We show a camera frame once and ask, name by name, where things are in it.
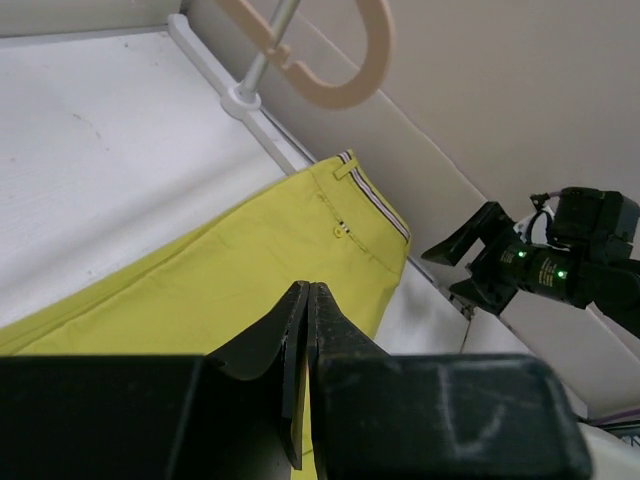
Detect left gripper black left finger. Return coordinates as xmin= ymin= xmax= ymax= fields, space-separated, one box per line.
xmin=1 ymin=282 xmax=309 ymax=479

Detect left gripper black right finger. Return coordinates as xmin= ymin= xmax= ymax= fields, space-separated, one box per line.
xmin=308 ymin=283 xmax=594 ymax=479

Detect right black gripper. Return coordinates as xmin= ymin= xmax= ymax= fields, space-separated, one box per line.
xmin=421 ymin=202 xmax=555 ymax=315

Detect yellow-green trousers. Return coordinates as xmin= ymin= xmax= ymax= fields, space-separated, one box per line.
xmin=0 ymin=148 xmax=412 ymax=480

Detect wooden clothes hanger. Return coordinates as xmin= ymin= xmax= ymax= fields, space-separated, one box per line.
xmin=218 ymin=1 xmax=395 ymax=110

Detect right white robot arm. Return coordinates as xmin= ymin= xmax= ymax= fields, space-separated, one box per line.
xmin=421 ymin=187 xmax=639 ymax=335

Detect white clothes rack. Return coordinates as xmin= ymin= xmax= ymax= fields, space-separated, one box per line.
xmin=167 ymin=1 xmax=316 ymax=175

